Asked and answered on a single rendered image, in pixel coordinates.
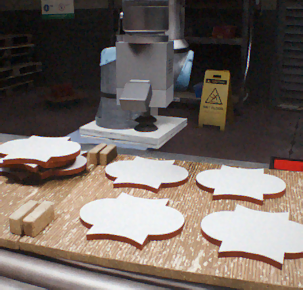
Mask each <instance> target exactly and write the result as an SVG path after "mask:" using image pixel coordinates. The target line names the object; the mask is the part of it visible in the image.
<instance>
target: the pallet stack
mask: <svg viewBox="0 0 303 290"><path fill-rule="evenodd" d="M31 36H32V35H31V34H0V41H1V43H0V92H1V94H2V95H1V96H0V98H2V97H7V96H10V95H15V94H18V93H21V92H24V91H27V90H30V89H33V87H34V85H33V82H34V80H32V73H35V72H41V71H43V70H42V63H41V62H33V61H32V53H34V49H33V48H34V44H29V43H32V37H31ZM22 37H23V43H18V44H12V43H16V41H17V38H22ZM20 47H24V51H25V52H24V53H20ZM20 56H24V57H22V59H23V62H21V61H18V57H20ZM25 66H31V68H32V69H22V67H25ZM19 76H22V79H18V78H16V77H19ZM21 84H25V86H24V87H25V89H21V90H19V91H14V92H13V89H14V88H17V87H19V85H21Z"/></svg>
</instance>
